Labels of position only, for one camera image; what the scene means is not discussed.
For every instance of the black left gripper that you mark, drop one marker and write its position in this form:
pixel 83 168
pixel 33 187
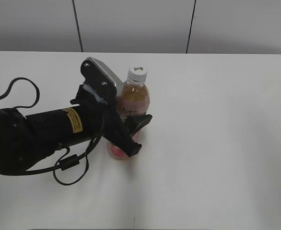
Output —
pixel 99 109

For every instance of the peach oolong tea bottle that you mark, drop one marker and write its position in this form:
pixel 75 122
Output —
pixel 133 101

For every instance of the white bottle cap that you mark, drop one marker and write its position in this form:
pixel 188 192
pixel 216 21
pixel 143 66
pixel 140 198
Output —
pixel 137 74

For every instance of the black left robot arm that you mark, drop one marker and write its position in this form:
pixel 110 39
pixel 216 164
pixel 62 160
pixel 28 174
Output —
pixel 26 140

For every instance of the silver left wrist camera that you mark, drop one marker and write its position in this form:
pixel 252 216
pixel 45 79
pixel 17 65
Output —
pixel 100 81

